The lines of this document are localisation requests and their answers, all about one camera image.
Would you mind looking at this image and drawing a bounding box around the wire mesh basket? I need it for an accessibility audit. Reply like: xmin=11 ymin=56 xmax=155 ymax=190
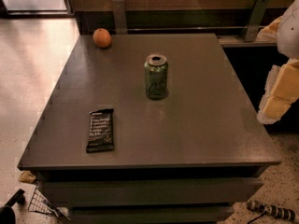
xmin=28 ymin=187 xmax=70 ymax=220

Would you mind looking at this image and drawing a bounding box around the crumpled tan paper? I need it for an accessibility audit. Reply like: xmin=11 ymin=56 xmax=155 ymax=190
xmin=19 ymin=171 xmax=36 ymax=184

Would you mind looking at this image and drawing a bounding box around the left metal wall bracket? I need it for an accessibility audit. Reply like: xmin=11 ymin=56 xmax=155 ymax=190
xmin=112 ymin=0 xmax=128 ymax=35

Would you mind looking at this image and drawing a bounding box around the grey drawer cabinet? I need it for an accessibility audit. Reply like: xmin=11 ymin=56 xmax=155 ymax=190
xmin=19 ymin=35 xmax=280 ymax=224

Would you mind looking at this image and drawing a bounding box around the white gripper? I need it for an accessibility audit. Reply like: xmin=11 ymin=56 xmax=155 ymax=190
xmin=256 ymin=0 xmax=299 ymax=125

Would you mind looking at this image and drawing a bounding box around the power strip on floor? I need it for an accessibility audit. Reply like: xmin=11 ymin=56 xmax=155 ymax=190
xmin=247 ymin=200 xmax=299 ymax=223

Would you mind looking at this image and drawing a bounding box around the black object on floor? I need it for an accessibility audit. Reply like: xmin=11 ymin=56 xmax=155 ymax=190
xmin=0 ymin=189 xmax=25 ymax=224

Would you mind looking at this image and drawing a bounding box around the green soda can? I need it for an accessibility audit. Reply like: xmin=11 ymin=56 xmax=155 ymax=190
xmin=144 ymin=53 xmax=168 ymax=100

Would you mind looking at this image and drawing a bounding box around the metal wall bracket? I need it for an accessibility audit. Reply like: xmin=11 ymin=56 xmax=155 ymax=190
xmin=241 ymin=0 xmax=270 ymax=42
xmin=112 ymin=0 xmax=128 ymax=35

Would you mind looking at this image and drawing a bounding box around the right metal wall bracket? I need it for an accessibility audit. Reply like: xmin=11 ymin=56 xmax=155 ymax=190
xmin=241 ymin=0 xmax=270 ymax=42

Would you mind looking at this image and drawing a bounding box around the orange fruit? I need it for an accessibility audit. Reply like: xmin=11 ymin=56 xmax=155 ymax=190
xmin=93 ymin=28 xmax=112 ymax=49

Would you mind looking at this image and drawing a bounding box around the black rxbar chocolate wrapper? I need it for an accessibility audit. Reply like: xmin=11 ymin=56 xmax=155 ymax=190
xmin=86 ymin=108 xmax=115 ymax=153

